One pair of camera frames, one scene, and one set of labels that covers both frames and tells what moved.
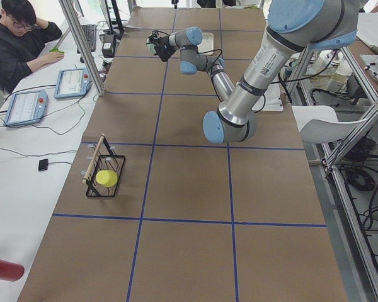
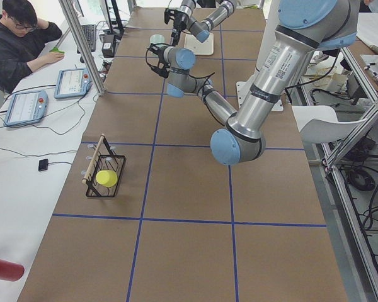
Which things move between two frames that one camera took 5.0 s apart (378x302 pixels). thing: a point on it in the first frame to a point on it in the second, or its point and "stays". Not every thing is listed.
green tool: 56,49 stays
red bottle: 4,270 stays
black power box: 108,45 stays
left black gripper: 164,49 to 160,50
